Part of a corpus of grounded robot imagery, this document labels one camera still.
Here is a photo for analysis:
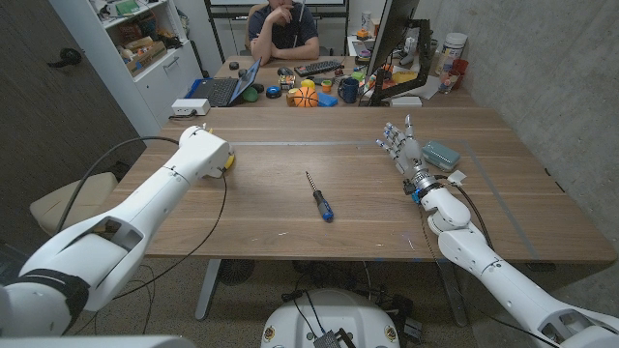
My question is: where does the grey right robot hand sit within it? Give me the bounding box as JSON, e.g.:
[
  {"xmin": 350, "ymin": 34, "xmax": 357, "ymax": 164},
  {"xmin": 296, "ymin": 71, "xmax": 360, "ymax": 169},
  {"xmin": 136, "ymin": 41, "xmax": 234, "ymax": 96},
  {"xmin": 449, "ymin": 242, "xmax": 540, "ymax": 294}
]
[{"xmin": 375, "ymin": 113, "xmax": 439, "ymax": 194}]

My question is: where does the teal ribbed case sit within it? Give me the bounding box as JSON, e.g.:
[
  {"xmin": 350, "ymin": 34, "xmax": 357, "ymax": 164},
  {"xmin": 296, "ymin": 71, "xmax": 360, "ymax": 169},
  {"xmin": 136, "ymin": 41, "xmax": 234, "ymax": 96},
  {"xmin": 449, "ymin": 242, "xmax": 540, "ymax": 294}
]
[{"xmin": 421, "ymin": 140, "xmax": 462, "ymax": 173}]

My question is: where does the clear drinking glass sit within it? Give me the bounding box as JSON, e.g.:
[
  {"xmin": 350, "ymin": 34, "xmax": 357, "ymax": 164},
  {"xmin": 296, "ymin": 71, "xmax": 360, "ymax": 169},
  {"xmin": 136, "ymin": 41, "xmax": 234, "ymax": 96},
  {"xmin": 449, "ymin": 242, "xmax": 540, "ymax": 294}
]
[{"xmin": 438, "ymin": 71, "xmax": 458, "ymax": 95}]

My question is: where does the dark blue mug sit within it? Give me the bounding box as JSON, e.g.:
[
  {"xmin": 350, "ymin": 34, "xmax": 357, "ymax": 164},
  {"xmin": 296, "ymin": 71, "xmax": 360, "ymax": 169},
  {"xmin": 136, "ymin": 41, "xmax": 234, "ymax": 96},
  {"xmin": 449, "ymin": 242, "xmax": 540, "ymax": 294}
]
[{"xmin": 337, "ymin": 76, "xmax": 361, "ymax": 104}]

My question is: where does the red plastic cup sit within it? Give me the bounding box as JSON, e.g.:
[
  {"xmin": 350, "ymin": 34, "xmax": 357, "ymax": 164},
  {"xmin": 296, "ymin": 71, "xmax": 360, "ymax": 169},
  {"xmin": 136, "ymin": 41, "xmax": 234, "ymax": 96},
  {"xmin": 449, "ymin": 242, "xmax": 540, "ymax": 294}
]
[{"xmin": 450, "ymin": 58, "xmax": 470, "ymax": 89}]

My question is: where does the black monitor stand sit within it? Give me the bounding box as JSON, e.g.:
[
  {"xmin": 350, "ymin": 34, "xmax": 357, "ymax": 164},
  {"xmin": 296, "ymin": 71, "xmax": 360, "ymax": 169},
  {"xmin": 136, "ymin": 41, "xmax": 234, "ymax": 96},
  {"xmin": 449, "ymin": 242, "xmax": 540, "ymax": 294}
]
[{"xmin": 367, "ymin": 18, "xmax": 432, "ymax": 106}]

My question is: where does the white lidded canister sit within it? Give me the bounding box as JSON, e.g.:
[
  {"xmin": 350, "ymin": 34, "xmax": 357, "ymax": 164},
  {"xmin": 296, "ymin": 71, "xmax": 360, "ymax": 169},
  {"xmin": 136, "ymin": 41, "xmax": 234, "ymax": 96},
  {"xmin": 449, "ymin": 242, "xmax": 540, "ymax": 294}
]
[{"xmin": 434, "ymin": 32, "xmax": 469, "ymax": 76}]

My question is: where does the small orange basketball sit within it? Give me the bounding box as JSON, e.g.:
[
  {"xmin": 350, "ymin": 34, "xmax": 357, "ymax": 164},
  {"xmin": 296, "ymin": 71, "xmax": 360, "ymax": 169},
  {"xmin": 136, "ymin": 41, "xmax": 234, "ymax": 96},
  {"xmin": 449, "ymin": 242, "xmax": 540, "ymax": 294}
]
[{"xmin": 293, "ymin": 86, "xmax": 319, "ymax": 108}]

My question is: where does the black computer keyboard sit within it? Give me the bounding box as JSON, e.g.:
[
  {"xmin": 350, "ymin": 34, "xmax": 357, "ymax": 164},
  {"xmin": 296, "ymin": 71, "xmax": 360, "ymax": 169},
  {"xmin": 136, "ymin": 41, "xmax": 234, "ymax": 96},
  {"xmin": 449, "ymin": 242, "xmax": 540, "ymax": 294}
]
[{"xmin": 293, "ymin": 59, "xmax": 345, "ymax": 78}]

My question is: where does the black computer monitor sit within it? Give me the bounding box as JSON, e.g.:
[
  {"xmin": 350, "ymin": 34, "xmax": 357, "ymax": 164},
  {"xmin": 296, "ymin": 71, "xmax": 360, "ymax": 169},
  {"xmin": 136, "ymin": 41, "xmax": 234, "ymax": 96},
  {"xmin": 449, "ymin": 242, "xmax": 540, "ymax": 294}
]
[{"xmin": 366, "ymin": 0, "xmax": 421, "ymax": 77}]

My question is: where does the grey table leg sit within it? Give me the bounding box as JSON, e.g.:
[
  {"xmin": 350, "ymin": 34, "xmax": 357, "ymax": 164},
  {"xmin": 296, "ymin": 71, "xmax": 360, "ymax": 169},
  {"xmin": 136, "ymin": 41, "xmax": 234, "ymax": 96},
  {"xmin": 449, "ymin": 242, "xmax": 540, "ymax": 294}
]
[
  {"xmin": 437, "ymin": 260, "xmax": 469, "ymax": 328},
  {"xmin": 194, "ymin": 258, "xmax": 222, "ymax": 322}
]

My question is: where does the seated person in dark shirt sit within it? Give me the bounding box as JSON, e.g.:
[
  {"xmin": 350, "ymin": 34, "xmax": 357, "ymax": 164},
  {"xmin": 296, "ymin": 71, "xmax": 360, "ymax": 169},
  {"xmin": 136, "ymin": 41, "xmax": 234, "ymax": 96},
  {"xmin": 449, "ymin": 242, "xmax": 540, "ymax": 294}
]
[{"xmin": 249, "ymin": 0, "xmax": 321, "ymax": 66}]

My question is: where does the white robot torso base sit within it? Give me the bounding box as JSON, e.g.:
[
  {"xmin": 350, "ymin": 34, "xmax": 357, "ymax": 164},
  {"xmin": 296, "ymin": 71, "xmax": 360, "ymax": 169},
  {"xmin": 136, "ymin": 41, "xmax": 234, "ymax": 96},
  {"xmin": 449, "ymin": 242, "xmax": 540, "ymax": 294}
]
[{"xmin": 260, "ymin": 288, "xmax": 401, "ymax": 348}]

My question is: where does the open blue laptop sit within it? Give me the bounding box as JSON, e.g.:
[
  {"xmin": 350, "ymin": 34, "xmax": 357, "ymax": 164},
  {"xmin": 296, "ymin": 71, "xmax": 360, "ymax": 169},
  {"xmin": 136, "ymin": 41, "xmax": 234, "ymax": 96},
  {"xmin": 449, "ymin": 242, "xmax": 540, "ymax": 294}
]
[{"xmin": 186, "ymin": 57, "xmax": 263, "ymax": 108}]

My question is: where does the black round fan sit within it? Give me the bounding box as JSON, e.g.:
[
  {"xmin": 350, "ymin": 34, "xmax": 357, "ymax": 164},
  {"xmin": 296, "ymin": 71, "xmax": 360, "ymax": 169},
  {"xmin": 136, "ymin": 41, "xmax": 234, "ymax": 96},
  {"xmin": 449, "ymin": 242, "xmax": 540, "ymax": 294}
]
[{"xmin": 218, "ymin": 259, "xmax": 256, "ymax": 286}]

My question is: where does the white power strip box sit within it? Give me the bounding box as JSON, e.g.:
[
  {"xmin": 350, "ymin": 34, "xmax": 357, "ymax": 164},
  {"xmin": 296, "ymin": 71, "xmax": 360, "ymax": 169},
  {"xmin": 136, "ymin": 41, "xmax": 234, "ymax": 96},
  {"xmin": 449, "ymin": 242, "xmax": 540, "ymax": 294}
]
[{"xmin": 170, "ymin": 98, "xmax": 212, "ymax": 117}]

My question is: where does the white shelf cabinet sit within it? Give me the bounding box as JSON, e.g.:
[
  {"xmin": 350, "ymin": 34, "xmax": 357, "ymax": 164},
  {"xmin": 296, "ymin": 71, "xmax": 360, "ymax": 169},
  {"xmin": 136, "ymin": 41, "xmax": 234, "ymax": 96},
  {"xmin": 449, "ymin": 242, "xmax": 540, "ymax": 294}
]
[{"xmin": 47, "ymin": 0, "xmax": 204, "ymax": 145}]

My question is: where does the cardboard box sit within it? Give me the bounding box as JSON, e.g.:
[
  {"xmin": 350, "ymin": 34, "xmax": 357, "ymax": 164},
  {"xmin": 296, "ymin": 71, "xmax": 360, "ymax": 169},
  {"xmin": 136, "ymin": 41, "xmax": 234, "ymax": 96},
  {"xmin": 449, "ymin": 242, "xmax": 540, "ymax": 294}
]
[{"xmin": 124, "ymin": 40, "xmax": 168, "ymax": 77}]

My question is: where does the beige chair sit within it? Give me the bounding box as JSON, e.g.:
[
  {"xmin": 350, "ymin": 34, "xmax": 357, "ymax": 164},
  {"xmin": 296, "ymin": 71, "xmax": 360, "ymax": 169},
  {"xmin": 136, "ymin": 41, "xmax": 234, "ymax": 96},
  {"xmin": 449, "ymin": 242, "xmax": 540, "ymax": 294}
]
[{"xmin": 29, "ymin": 171, "xmax": 119, "ymax": 237}]

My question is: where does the green box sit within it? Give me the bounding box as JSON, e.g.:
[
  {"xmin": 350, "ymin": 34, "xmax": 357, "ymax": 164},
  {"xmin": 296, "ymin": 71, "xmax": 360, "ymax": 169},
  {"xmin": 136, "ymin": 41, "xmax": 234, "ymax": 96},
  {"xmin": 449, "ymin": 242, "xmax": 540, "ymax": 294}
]
[{"xmin": 114, "ymin": 0, "xmax": 141, "ymax": 16}]

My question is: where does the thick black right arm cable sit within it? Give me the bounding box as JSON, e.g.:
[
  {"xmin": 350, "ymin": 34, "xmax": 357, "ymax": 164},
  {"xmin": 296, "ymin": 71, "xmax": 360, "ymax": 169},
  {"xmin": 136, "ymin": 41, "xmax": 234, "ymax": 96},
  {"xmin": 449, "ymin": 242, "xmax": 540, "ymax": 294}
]
[{"xmin": 433, "ymin": 174, "xmax": 493, "ymax": 250}]

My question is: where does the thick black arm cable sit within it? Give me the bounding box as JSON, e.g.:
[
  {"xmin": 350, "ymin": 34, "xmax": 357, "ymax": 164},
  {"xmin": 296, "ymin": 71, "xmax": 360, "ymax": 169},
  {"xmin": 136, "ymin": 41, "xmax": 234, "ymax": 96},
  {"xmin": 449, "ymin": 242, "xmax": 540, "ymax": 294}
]
[
  {"xmin": 53, "ymin": 135, "xmax": 181, "ymax": 237},
  {"xmin": 433, "ymin": 174, "xmax": 493, "ymax": 250}
]

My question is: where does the blue black handled screwdriver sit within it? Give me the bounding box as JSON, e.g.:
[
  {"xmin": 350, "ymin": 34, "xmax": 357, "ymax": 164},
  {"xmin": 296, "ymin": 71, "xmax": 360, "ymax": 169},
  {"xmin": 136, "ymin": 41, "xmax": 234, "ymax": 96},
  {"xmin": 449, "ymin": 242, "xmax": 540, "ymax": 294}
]
[{"xmin": 305, "ymin": 170, "xmax": 335, "ymax": 223}]

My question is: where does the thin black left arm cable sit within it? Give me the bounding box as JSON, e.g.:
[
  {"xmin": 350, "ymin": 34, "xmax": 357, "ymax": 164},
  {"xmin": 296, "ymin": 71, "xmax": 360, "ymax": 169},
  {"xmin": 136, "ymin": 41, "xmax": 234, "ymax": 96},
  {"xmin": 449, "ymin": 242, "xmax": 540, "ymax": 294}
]
[{"xmin": 62, "ymin": 171, "xmax": 229, "ymax": 337}]

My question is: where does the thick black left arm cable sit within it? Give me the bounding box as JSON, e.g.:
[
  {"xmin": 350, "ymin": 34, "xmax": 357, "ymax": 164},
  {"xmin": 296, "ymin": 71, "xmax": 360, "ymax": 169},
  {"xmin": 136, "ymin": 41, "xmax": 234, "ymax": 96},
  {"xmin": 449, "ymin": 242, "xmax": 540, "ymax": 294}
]
[{"xmin": 53, "ymin": 135, "xmax": 181, "ymax": 237}]

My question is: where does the black door handle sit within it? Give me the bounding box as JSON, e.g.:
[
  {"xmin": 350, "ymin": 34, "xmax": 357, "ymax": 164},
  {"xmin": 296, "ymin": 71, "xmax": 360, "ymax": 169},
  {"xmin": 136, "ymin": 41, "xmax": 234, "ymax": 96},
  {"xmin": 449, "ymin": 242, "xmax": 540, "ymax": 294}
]
[{"xmin": 46, "ymin": 47, "xmax": 83, "ymax": 69}]

